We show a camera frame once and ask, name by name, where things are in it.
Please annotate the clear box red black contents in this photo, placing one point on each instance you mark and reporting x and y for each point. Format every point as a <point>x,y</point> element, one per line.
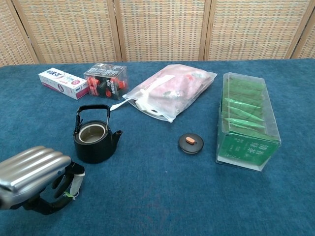
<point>105,83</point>

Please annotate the black teapot lid orange knob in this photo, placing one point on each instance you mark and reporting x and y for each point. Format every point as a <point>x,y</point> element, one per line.
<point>187,148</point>

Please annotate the clear box of green tea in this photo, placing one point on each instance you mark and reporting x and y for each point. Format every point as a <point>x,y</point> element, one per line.
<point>246,150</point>

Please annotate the pink floral cloth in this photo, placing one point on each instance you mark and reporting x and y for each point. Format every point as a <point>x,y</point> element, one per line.
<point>182,83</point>

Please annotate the blue carpet table cover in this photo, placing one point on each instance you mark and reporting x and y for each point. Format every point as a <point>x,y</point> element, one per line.
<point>157,196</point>

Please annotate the wicker folding screen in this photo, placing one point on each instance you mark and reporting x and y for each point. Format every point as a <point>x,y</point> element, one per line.
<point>160,29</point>

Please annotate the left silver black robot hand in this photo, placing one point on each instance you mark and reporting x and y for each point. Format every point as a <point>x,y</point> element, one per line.
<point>32,169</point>

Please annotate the frosted plastic zip bag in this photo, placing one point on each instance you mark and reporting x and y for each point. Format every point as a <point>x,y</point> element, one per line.
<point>208,76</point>

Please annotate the white pink toothpaste box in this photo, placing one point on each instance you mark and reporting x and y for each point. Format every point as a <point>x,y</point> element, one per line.
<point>61,82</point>

